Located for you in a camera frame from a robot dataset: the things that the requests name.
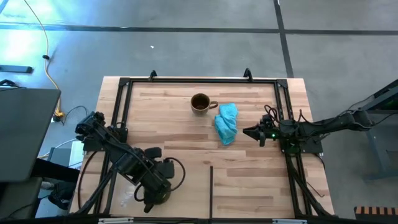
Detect clear plastic cup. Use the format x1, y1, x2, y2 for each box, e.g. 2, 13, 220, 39
119, 183, 136, 208

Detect blue terry cloth towel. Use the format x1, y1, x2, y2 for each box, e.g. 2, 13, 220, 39
213, 103, 239, 146

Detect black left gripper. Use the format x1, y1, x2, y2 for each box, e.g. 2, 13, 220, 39
136, 160, 175, 200

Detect silver metal bracket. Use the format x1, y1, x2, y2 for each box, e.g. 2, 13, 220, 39
272, 218, 308, 224
98, 217, 134, 224

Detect brown ceramic mug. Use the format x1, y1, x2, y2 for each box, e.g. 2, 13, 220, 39
190, 93, 219, 116

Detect grey metal side table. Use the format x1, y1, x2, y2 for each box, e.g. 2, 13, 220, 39
343, 79, 398, 183

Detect black metal rig frame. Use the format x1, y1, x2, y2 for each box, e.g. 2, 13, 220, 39
70, 76, 336, 220

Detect grey equipment box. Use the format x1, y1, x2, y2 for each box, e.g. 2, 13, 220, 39
46, 139, 85, 169

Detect orange black striped block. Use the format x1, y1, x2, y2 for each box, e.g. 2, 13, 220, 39
354, 205, 398, 222

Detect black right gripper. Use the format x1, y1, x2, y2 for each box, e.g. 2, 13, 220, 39
243, 114, 284, 147

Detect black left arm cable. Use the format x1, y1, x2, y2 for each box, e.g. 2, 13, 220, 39
133, 156, 187, 203

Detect yellow power cable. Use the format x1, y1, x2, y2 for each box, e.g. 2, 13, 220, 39
23, 0, 65, 123

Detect black flat floor bar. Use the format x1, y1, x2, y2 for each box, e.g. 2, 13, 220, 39
0, 64, 34, 75

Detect dark grey desk top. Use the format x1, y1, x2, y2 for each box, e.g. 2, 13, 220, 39
0, 88, 62, 183

